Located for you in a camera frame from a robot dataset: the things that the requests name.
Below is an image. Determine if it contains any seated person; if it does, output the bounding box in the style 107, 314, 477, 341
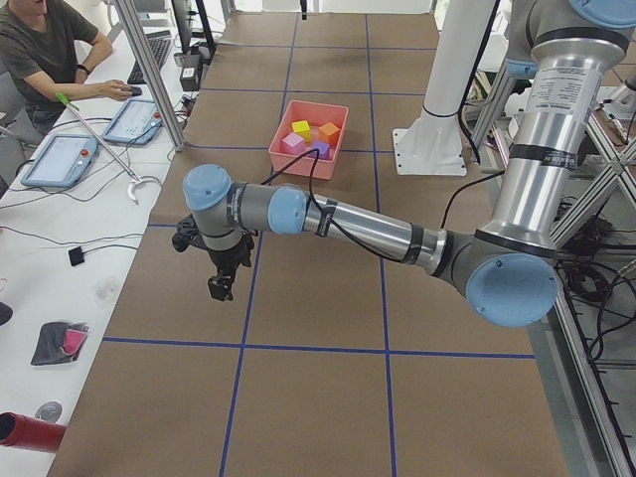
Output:
1, 1, 132, 135

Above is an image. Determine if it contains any orange foam block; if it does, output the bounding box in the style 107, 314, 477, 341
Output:
318, 122, 341, 147

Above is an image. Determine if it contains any grey pink cloth pouch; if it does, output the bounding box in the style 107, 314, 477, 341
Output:
31, 321, 89, 366

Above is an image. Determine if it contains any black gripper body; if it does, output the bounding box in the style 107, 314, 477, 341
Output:
172, 215, 254, 278

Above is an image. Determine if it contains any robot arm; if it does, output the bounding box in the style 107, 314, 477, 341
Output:
172, 1, 635, 327

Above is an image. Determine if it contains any far teach pendant tablet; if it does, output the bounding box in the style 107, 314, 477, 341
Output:
102, 97, 162, 146

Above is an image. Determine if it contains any purple foam block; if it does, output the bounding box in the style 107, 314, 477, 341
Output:
309, 140, 331, 161

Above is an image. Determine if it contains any metal reacher grabber tool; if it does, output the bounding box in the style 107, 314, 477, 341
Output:
55, 92, 162, 204

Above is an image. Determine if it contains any black keyboard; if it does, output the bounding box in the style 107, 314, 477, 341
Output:
126, 35, 173, 84

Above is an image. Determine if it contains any red cylinder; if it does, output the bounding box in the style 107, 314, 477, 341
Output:
1, 412, 67, 453

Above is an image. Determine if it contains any teach pendant tablet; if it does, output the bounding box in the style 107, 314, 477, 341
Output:
21, 134, 98, 188
102, 97, 162, 146

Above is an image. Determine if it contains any small black square device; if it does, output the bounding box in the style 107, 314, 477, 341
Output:
68, 245, 85, 267

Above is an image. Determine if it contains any black power adapter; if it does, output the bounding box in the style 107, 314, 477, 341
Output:
180, 55, 201, 91

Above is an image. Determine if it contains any near teach pendant tablet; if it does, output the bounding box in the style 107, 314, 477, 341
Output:
21, 134, 98, 188

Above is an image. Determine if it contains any round metal disc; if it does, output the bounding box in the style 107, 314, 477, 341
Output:
35, 400, 63, 423

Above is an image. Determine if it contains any pink plastic bin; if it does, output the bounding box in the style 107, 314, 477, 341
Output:
268, 100, 349, 180

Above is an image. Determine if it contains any yellow foam block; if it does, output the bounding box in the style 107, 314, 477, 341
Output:
291, 120, 312, 142

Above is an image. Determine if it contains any aluminium frame post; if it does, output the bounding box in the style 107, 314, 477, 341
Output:
114, 0, 185, 152

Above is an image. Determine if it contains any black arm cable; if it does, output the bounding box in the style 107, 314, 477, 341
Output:
260, 142, 398, 262

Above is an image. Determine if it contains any pink foam block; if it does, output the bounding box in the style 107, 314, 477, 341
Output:
281, 132, 305, 156

